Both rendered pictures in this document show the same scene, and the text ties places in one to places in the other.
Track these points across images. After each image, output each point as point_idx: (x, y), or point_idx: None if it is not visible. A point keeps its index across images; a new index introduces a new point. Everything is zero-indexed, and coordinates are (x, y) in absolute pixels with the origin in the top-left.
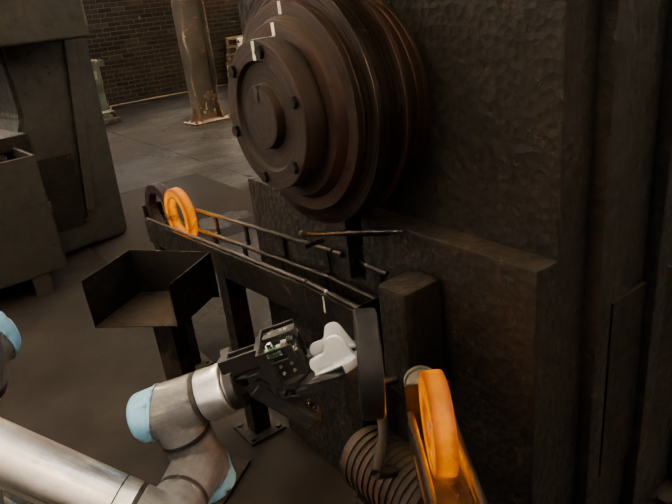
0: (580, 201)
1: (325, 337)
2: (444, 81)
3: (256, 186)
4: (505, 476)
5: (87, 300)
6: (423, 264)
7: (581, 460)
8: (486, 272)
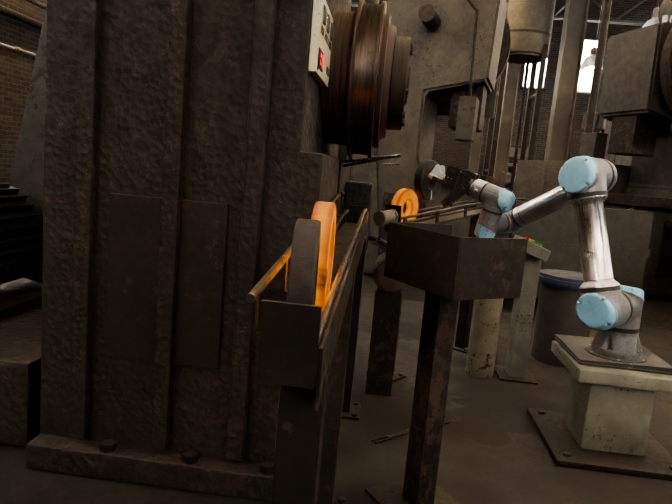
0: None
1: (439, 171)
2: None
3: (325, 160)
4: None
5: (523, 262)
6: (344, 177)
7: None
8: (348, 169)
